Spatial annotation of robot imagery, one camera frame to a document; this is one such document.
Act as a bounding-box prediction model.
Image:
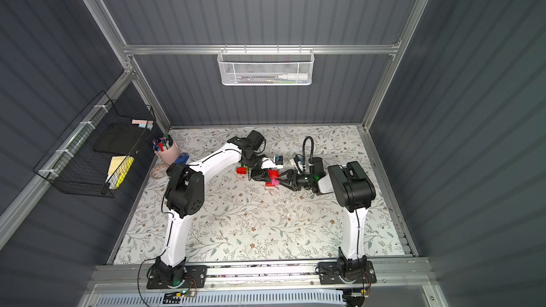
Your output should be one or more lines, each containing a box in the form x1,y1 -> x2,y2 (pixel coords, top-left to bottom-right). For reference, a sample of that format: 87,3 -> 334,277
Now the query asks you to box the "red lego brick rounded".
268,170 -> 279,179

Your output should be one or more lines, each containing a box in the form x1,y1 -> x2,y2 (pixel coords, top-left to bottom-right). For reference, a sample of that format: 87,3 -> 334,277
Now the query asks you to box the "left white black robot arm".
152,130 -> 270,288

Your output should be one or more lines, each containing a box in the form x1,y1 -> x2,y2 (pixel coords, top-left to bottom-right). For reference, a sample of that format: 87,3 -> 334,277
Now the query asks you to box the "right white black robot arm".
277,158 -> 377,288

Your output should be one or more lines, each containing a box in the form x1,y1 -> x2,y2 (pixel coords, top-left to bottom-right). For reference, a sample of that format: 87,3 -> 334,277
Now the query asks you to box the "blue stapler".
173,153 -> 189,164

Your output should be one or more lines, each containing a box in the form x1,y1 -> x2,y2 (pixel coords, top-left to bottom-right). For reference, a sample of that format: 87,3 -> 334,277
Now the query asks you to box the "pink pen cup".
153,134 -> 181,165

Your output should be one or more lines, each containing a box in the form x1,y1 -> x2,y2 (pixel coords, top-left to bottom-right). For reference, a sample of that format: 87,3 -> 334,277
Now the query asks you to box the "white marker in basket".
276,73 -> 309,83

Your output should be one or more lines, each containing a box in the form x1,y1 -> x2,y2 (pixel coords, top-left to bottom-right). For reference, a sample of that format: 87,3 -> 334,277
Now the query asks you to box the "round tape roll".
150,164 -> 169,179

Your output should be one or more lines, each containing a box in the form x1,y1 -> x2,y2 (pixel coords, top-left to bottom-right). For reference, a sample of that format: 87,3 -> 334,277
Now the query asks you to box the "yellow sticky note pad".
105,156 -> 135,190

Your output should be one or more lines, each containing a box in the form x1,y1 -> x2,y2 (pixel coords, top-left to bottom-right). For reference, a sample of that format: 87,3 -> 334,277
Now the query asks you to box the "black notebook in basket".
92,123 -> 146,156

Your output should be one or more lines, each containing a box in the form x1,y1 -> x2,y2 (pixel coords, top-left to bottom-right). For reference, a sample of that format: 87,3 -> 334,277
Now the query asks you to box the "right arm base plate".
315,261 -> 377,286

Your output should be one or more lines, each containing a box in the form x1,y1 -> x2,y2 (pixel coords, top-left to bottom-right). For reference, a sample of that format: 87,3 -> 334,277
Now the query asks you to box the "white wire mesh basket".
217,49 -> 315,86

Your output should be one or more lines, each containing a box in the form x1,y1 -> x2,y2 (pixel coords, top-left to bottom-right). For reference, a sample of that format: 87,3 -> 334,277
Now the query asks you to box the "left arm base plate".
146,264 -> 208,289

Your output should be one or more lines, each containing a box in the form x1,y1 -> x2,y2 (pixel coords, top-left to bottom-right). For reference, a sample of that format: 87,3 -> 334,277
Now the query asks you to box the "black wire wall basket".
34,91 -> 156,198

